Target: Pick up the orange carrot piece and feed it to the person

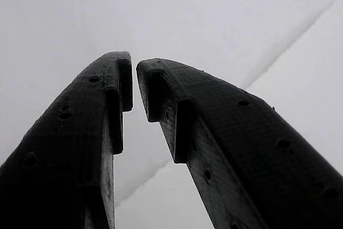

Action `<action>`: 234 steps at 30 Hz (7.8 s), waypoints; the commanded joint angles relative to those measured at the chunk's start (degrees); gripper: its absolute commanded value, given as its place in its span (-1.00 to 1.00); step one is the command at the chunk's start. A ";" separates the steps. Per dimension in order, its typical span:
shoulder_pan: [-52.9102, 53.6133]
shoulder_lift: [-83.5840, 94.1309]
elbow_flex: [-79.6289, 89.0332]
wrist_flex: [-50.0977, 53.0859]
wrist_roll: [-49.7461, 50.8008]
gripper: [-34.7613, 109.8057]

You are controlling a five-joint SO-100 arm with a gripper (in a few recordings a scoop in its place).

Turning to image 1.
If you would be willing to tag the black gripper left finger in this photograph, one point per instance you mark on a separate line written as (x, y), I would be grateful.
(67, 159)

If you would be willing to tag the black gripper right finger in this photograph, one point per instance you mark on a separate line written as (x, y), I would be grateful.
(241, 146)

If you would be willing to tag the white paper table cover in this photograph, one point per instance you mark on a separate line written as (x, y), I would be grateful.
(187, 11)

